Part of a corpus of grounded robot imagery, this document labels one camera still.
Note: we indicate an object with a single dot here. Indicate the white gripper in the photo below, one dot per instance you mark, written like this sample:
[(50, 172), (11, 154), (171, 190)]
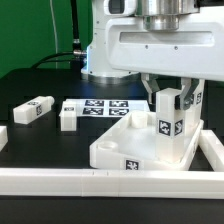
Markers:
[(195, 50)]

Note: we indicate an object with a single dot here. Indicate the white desk top tray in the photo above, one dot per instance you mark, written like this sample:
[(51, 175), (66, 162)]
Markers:
[(130, 144)]

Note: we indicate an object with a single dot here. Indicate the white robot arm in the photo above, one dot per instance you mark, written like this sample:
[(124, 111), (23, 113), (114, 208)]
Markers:
[(157, 15)]

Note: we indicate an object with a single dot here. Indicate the white right fence bar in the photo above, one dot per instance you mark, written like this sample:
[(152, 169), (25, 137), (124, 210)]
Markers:
[(213, 149)]

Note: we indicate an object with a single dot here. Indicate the white fence bar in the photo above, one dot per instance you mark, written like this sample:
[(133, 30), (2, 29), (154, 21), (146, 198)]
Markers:
[(213, 149), (111, 183)]

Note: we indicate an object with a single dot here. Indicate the white front fence bar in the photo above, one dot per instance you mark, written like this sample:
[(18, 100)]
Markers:
[(111, 183)]

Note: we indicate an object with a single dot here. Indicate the white marker base plate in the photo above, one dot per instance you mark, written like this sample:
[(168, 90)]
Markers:
[(102, 107)]

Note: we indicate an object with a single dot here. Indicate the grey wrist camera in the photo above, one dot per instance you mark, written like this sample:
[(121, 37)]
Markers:
[(119, 7)]

